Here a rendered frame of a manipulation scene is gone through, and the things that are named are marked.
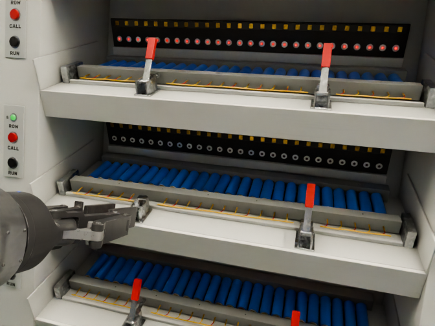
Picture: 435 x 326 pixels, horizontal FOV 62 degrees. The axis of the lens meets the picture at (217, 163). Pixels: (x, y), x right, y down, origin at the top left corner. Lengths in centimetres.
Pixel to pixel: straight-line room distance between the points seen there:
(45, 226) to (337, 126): 37
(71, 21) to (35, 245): 48
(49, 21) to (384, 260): 64
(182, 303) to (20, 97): 45
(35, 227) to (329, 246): 39
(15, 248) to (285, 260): 36
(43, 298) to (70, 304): 5
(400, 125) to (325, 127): 9
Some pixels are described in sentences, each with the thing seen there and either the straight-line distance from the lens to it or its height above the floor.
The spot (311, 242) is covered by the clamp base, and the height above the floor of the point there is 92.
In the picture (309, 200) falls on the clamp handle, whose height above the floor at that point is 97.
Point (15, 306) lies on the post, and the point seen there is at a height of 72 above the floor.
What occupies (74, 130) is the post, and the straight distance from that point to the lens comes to 74.
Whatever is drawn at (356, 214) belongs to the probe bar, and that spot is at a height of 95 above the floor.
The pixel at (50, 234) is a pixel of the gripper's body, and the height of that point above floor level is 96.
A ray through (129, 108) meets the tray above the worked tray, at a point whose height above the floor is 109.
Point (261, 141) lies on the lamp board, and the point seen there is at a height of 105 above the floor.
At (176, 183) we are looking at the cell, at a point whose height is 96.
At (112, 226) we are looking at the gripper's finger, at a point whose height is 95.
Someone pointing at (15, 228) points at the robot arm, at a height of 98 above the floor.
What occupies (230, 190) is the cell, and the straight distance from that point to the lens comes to 63.
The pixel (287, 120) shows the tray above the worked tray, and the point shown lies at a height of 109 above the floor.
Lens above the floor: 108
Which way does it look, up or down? 7 degrees down
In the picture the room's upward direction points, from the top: 5 degrees clockwise
